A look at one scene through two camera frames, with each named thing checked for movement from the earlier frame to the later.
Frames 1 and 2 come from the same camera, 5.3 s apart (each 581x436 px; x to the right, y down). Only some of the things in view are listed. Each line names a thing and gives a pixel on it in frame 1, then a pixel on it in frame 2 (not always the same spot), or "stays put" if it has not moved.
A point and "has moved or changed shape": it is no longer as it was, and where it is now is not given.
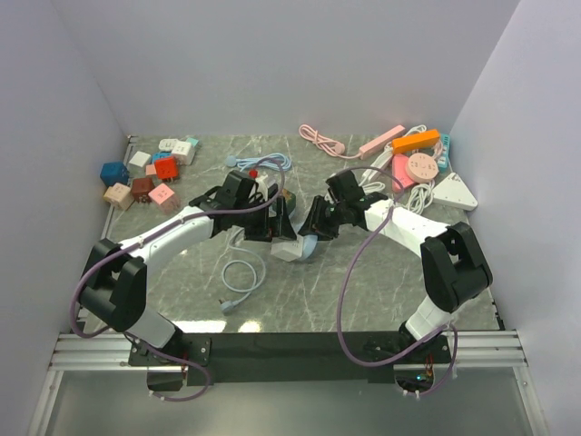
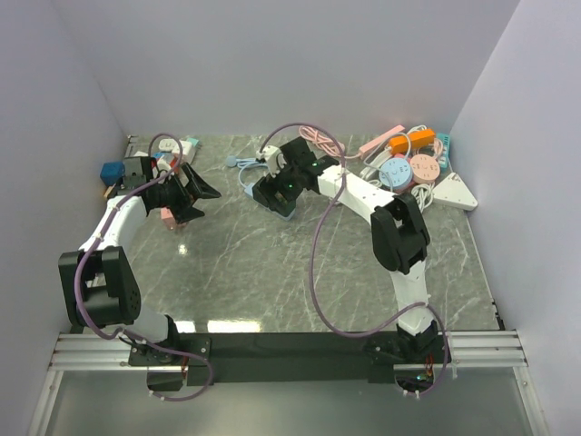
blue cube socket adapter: [112, 173] stays put
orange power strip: [409, 143] stays put
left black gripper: [261, 233] → [196, 188]
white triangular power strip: [454, 193] stays put
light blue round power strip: [310, 244] → [396, 173]
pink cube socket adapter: [165, 198] has moved or changed shape
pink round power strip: [421, 167] stays put
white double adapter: [167, 143] stays put
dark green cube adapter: [290, 200] stays put
